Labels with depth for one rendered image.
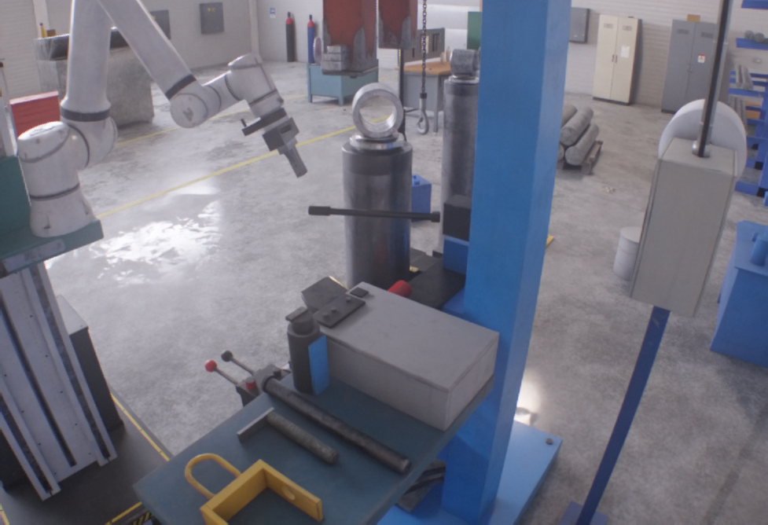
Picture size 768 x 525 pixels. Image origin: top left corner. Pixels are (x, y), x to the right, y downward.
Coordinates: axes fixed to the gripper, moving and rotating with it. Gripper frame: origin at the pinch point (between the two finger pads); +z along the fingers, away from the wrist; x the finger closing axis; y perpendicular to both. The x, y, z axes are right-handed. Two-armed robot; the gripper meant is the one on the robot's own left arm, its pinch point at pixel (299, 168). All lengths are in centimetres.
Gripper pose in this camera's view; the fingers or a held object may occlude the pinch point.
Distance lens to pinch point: 142.6
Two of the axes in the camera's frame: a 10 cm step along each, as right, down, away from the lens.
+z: 4.2, 8.4, 3.4
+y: 9.0, -3.3, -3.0
